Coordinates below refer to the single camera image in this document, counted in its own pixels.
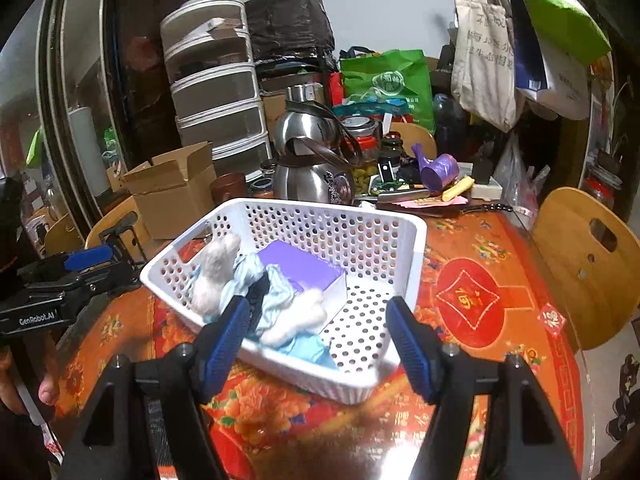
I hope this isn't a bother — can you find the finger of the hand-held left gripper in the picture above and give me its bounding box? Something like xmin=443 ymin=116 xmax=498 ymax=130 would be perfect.
xmin=80 ymin=262 xmax=143 ymax=299
xmin=64 ymin=246 xmax=115 ymax=272

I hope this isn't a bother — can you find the white and blue paper bag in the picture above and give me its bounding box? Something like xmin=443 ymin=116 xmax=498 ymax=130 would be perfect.
xmin=515 ymin=0 xmax=591 ymax=121

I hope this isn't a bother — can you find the brown cup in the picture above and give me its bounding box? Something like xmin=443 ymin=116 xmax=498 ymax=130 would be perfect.
xmin=210 ymin=172 xmax=248 ymax=206

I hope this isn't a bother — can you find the black plastic wrapped bundle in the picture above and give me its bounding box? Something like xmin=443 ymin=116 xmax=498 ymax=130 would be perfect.
xmin=245 ymin=0 xmax=336 ymax=63

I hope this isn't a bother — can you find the white plush toy striped dress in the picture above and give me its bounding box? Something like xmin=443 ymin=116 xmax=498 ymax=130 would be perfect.
xmin=191 ymin=234 xmax=328 ymax=347

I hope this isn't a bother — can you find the dark glass-door cabinet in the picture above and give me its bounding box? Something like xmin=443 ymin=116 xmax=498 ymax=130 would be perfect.
xmin=0 ymin=0 xmax=166 ymax=211

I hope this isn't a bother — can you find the wooden chair with cutout back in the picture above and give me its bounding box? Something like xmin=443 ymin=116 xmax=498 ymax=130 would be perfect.
xmin=531 ymin=186 xmax=640 ymax=352

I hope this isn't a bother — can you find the white perforated plastic basket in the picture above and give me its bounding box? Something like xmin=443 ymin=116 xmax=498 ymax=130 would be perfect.
xmin=140 ymin=197 xmax=428 ymax=406

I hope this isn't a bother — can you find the small dark jar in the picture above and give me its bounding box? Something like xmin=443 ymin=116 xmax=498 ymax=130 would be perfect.
xmin=380 ymin=131 xmax=405 ymax=181

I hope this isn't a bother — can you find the white plastic drawer tower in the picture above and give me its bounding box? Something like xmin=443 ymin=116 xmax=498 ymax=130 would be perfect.
xmin=160 ymin=0 xmax=273 ymax=176

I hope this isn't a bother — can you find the yellow cloth roll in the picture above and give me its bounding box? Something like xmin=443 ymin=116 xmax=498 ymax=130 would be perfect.
xmin=442 ymin=176 xmax=475 ymax=201

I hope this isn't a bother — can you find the crumpled clear plastic bag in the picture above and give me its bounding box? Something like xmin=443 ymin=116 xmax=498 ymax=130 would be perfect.
xmin=492 ymin=132 xmax=541 ymax=216

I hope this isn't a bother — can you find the glass pickle jar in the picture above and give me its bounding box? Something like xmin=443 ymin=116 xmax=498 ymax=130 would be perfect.
xmin=345 ymin=120 xmax=383 ymax=193

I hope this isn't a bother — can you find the light blue wipes packet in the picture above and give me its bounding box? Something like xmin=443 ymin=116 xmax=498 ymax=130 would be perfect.
xmin=280 ymin=332 xmax=341 ymax=372

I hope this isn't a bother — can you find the purple tissue pack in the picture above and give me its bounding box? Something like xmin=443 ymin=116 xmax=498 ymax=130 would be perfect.
xmin=257 ymin=240 xmax=348 ymax=331

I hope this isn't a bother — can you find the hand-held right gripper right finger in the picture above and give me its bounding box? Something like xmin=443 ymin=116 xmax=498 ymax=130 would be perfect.
xmin=385 ymin=296 xmax=583 ymax=480

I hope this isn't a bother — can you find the purple watering pot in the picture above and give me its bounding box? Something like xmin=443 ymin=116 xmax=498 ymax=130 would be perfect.
xmin=411 ymin=142 xmax=460 ymax=192

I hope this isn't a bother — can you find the person's left hand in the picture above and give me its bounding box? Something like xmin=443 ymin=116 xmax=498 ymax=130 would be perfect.
xmin=0 ymin=340 xmax=63 ymax=416

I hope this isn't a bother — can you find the brown cardboard box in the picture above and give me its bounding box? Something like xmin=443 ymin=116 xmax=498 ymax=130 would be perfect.
xmin=122 ymin=141 xmax=218 ymax=240

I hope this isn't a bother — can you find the steel kettle brown handle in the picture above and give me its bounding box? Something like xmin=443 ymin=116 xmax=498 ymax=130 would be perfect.
xmin=272 ymin=140 xmax=363 ymax=206

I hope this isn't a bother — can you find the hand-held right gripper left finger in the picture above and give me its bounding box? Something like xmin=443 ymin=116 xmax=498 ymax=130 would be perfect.
xmin=60 ymin=296 xmax=253 ymax=480

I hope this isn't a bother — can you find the green paper bag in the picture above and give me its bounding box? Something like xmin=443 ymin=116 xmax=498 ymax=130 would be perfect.
xmin=500 ymin=0 xmax=612 ymax=66

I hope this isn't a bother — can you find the red lidded jar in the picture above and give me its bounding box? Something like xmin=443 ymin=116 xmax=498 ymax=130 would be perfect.
xmin=582 ymin=172 xmax=618 ymax=211

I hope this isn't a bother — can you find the beige canvas tote bag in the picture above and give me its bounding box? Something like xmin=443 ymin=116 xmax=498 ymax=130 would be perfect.
xmin=451 ymin=0 xmax=521 ymax=133

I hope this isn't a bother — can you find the green shopping bag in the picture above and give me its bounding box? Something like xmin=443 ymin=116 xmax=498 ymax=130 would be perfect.
xmin=340 ymin=49 xmax=435 ymax=133

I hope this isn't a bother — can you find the dark plastic bottle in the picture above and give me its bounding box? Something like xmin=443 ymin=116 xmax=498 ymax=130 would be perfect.
xmin=432 ymin=94 xmax=468 ymax=163

